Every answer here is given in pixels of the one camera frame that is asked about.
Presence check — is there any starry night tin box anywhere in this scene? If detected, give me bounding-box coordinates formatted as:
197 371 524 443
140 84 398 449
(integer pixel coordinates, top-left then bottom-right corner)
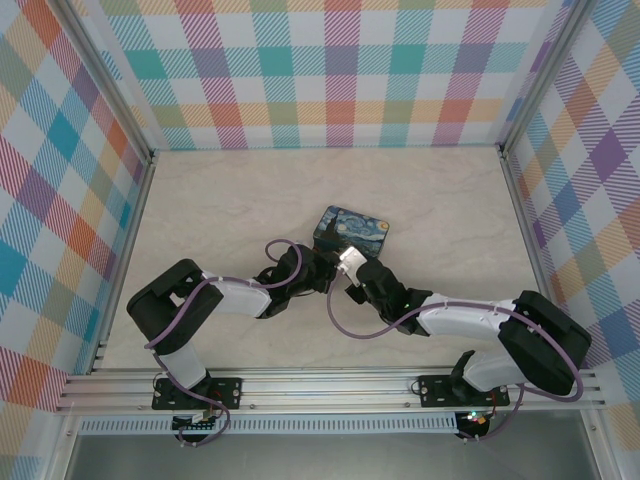
310 204 392 261

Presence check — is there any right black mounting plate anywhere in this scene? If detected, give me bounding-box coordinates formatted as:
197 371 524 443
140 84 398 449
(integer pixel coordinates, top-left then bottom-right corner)
418 374 511 408

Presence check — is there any black mounting plate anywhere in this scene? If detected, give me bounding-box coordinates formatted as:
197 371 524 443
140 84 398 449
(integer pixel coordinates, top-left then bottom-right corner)
418 374 511 408
152 377 245 410

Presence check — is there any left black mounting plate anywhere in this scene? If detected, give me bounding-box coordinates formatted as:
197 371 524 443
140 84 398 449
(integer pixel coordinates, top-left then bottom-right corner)
152 377 245 410

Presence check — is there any right electronics board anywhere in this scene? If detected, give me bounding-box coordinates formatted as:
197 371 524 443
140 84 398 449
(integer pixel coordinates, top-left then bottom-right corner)
457 409 491 440

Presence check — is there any electronics board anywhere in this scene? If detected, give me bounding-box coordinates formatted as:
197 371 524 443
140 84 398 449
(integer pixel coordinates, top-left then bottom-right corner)
457 409 491 440
172 410 219 434

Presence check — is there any grey metal sheet panel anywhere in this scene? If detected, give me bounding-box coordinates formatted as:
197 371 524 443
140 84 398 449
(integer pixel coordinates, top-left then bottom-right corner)
64 432 601 480

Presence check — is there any left electronics board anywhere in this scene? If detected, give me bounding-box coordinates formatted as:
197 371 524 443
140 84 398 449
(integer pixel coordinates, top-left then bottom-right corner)
172 410 219 434

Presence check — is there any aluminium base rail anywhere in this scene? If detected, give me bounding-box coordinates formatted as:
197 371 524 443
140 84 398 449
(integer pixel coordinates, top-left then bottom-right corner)
58 366 609 414

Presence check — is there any white slotted cable duct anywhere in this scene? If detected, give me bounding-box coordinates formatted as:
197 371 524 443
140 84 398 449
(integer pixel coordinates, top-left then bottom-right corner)
79 413 459 435

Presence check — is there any aluminium side floor rail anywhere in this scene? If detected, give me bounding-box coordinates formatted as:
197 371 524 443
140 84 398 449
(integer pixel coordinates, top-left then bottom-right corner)
89 149 159 374
497 147 574 371

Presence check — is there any aluminium corner post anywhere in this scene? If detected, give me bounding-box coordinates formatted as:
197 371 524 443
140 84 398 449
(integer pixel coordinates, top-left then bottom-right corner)
58 0 157 159
497 0 596 154

